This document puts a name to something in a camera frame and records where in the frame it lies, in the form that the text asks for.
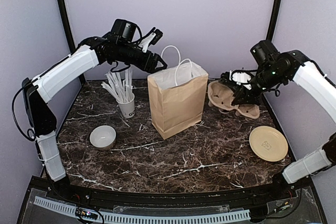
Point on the cardboard cup carrier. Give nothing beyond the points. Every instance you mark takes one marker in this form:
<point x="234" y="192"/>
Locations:
<point x="221" y="96"/>

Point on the black frame post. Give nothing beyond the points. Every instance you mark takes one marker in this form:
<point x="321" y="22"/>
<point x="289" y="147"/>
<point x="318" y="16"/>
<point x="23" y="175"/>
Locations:
<point x="273" y="19"/>
<point x="66" y="25"/>

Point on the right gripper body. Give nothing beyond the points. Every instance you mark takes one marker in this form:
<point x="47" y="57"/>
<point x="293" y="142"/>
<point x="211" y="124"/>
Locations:
<point x="270" y="78"/>

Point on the brown paper bag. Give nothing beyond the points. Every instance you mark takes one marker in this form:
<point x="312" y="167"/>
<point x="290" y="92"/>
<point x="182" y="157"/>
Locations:
<point x="177" y="96"/>

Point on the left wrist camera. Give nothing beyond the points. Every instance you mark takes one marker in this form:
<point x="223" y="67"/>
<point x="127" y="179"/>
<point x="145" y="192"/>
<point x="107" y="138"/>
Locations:
<point x="151" y="38"/>

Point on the cream yellow plate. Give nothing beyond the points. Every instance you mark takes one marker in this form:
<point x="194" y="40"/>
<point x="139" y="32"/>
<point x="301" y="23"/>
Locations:
<point x="268" y="143"/>

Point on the left black frame post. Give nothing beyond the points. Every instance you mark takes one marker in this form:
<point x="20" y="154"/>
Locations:
<point x="66" y="25"/>

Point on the wrapped paper straw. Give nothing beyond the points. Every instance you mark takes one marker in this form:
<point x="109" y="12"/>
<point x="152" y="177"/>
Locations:
<point x="128" y="85"/>
<point x="116" y="86"/>
<point x="111" y="91"/>

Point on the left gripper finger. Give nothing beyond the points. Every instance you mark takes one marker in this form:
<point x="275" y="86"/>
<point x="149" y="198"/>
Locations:
<point x="160" y="61"/>
<point x="155" y="68"/>

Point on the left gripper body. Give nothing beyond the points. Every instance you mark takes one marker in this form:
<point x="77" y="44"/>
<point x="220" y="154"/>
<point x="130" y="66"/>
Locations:
<point x="125" y="54"/>

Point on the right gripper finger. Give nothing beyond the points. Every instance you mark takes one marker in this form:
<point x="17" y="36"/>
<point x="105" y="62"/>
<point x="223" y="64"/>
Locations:
<point x="253" y="100"/>
<point x="241" y="91"/>

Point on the right black frame post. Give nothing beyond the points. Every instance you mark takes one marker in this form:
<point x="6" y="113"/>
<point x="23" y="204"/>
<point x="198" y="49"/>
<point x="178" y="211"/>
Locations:
<point x="273" y="19"/>

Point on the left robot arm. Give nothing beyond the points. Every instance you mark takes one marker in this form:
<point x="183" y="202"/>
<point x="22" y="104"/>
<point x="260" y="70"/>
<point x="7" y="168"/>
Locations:
<point x="40" y="90"/>

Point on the white paper straw cup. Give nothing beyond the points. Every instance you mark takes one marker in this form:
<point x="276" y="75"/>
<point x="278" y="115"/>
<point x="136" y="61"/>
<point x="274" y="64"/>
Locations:
<point x="127" y="109"/>

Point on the white ceramic bowl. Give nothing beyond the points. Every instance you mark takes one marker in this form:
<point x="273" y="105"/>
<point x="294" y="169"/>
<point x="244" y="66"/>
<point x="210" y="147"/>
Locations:
<point x="103" y="137"/>

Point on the black table front rail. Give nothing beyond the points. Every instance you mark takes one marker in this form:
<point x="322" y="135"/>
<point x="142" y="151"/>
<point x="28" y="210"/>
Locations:
<point x="256" y="197"/>

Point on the white slotted cable duct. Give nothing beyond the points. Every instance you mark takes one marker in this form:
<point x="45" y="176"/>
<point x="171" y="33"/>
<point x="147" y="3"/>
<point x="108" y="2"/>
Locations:
<point x="86" y="215"/>

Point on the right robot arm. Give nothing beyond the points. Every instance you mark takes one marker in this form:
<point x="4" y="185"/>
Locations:
<point x="307" y="75"/>

